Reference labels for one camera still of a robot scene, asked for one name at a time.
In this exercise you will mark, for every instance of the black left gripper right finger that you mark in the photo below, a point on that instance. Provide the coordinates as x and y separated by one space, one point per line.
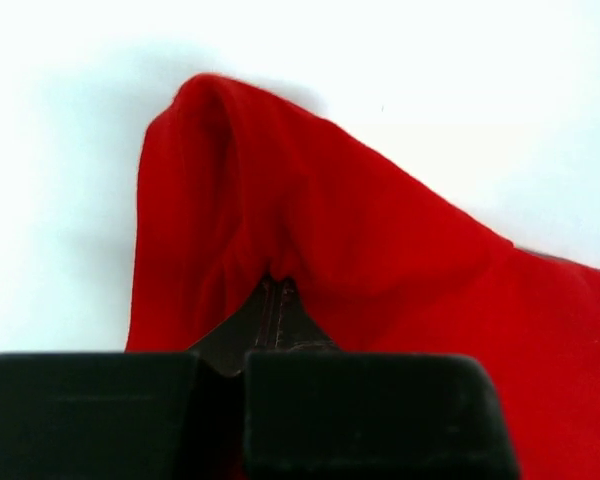
314 412

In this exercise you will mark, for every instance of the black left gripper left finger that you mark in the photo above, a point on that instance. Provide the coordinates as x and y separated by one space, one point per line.
144 415

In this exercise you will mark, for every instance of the red t shirt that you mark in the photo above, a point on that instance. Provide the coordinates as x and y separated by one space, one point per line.
236 183

